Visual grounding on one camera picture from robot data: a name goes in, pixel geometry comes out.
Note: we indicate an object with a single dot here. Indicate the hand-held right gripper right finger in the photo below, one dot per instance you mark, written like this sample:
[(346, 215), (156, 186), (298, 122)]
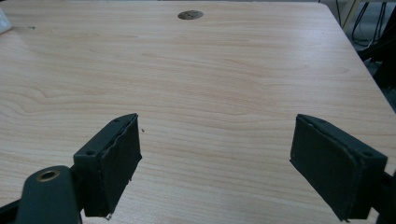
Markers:
[(334, 168)]

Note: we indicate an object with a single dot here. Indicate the white object at table edge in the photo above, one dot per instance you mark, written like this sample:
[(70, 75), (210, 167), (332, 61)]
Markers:
[(4, 22)]

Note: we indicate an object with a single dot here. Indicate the black metal stand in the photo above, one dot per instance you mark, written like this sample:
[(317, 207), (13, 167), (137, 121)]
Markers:
[(381, 53)]

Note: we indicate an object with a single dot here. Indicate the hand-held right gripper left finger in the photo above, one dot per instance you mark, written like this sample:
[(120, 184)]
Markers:
[(107, 168)]

